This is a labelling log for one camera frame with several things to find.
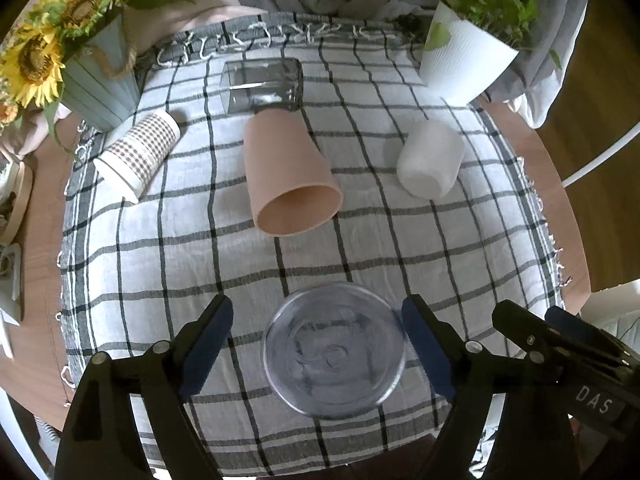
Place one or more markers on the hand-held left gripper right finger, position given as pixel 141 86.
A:
pixel 425 345

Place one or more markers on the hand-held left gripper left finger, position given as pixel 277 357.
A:
pixel 210 342

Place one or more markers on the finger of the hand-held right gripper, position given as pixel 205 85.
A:
pixel 520 325
pixel 580 327

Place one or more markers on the clear ribbed glass cup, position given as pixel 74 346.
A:
pixel 335 350

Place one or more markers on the white frosted cup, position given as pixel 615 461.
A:
pixel 430 160

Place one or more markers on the pink plastic cup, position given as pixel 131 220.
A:
pixel 285 170

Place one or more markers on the brown checkered paper cup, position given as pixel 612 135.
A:
pixel 137 152

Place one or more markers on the smoky square glass cup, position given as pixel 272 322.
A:
pixel 260 85

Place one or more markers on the black and white checked tablecloth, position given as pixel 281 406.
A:
pixel 200 260

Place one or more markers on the round wooden tray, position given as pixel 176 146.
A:
pixel 20 200

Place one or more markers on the white ribbed plant pot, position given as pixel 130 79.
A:
pixel 462 60

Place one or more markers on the light blue flower pot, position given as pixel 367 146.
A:
pixel 100 90

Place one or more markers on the green leafy plant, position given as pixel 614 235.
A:
pixel 495 7

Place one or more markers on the artificial sunflower bouquet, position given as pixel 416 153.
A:
pixel 45 40

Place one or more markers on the white curved chair frame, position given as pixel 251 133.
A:
pixel 607 157

